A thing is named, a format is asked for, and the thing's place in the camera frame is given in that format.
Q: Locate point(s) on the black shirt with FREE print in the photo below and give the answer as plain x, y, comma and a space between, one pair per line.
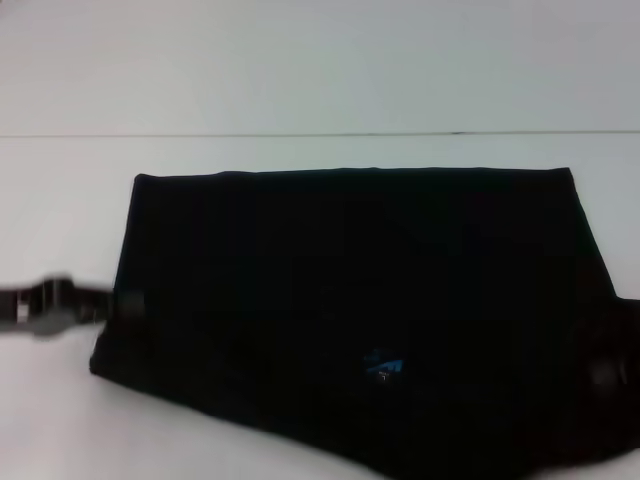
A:
350, 300

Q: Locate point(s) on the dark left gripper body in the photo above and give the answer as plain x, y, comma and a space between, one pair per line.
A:
50, 305

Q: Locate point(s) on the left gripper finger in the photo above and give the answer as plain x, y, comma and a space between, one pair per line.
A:
125, 304

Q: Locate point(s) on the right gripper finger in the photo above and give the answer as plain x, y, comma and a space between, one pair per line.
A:
607, 372

